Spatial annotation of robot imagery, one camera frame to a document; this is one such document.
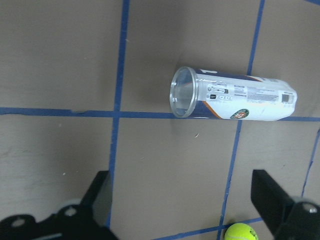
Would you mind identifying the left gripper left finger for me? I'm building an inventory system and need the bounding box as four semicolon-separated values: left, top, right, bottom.
80;170;110;226

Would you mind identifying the tennis ball front right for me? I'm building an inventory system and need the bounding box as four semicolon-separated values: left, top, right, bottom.
224;223;259;240

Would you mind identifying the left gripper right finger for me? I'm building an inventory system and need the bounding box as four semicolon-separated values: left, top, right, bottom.
250;169;297;238

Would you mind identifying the clear tennis ball can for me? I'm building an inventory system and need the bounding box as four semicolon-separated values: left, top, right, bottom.
169;66;298;121

